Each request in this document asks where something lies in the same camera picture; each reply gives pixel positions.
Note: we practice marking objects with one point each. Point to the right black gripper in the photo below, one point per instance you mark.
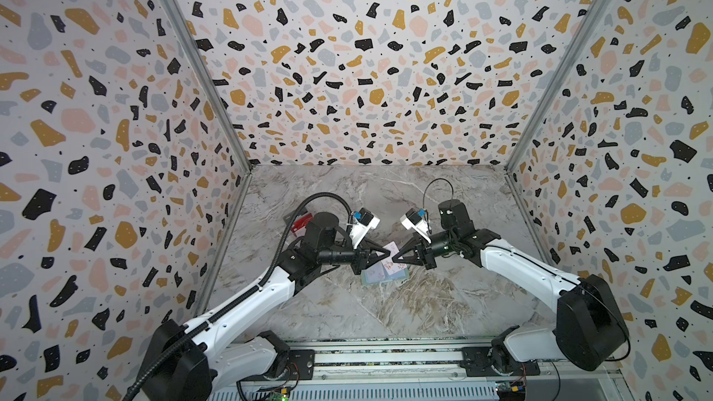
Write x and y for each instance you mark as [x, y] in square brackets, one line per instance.
[422, 251]

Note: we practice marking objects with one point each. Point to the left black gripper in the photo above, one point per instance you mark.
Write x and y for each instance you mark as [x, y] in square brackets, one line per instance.
[366, 253]

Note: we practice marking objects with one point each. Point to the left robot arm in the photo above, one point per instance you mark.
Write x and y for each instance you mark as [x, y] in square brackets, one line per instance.
[189, 361]

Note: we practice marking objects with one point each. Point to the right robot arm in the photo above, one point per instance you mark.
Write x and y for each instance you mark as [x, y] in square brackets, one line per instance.
[588, 326]

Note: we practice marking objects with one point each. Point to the red card in box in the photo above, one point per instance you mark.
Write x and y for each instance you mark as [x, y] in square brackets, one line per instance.
[299, 226]

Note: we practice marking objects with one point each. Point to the clear acrylic card box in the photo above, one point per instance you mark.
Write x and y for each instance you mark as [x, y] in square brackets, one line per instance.
[289, 216]

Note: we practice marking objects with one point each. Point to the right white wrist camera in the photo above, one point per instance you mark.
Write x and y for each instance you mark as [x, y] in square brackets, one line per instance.
[417, 220]

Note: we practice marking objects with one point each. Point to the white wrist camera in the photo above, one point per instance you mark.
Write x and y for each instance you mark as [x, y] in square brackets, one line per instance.
[363, 221]
[417, 220]

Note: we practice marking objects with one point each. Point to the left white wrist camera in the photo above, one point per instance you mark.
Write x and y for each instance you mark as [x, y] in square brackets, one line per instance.
[363, 221]

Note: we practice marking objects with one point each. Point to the aluminium front rail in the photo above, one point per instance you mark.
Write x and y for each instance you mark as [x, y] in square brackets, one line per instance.
[406, 364]

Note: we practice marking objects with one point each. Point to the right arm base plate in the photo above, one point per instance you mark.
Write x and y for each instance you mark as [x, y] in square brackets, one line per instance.
[480, 361]

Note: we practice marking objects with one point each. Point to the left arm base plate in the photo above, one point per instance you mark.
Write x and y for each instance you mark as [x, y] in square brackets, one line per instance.
[295, 365]

